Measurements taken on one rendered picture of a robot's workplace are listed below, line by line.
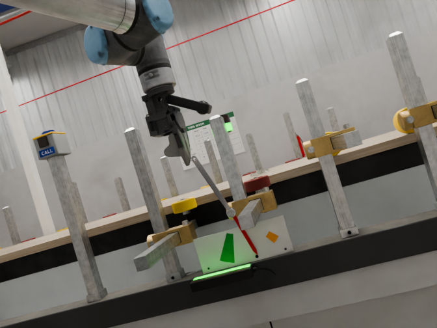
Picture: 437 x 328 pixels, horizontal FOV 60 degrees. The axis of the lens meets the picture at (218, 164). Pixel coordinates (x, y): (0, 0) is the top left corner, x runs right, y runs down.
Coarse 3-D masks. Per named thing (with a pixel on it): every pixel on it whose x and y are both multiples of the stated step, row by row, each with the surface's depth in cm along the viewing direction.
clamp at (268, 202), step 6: (270, 192) 101; (246, 198) 102; (252, 198) 102; (264, 198) 101; (270, 198) 101; (228, 204) 104; (234, 204) 103; (240, 204) 102; (246, 204) 102; (264, 204) 101; (270, 204) 101; (276, 204) 103; (240, 210) 103; (264, 210) 101; (270, 210) 101
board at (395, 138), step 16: (368, 144) 125; (384, 144) 115; (400, 144) 114; (304, 160) 156; (336, 160) 118; (272, 176) 122; (288, 176) 121; (192, 192) 186; (208, 192) 136; (224, 192) 125; (144, 208) 167; (96, 224) 158; (112, 224) 133; (128, 224) 132; (32, 240) 205; (48, 240) 145; (64, 240) 137; (0, 256) 142; (16, 256) 141
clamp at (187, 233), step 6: (174, 228) 107; (180, 228) 106; (186, 228) 106; (192, 228) 108; (156, 234) 107; (162, 234) 107; (180, 234) 106; (186, 234) 106; (192, 234) 107; (150, 240) 108; (156, 240) 107; (186, 240) 106; (192, 240) 105; (150, 246) 107
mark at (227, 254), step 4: (228, 236) 103; (232, 236) 103; (228, 240) 103; (232, 240) 103; (224, 244) 104; (228, 244) 103; (232, 244) 103; (224, 248) 104; (228, 248) 104; (232, 248) 103; (224, 252) 104; (228, 252) 104; (232, 252) 103; (220, 256) 104; (224, 256) 104; (228, 256) 104; (232, 256) 103; (220, 260) 104; (224, 260) 104; (228, 260) 104; (232, 260) 103
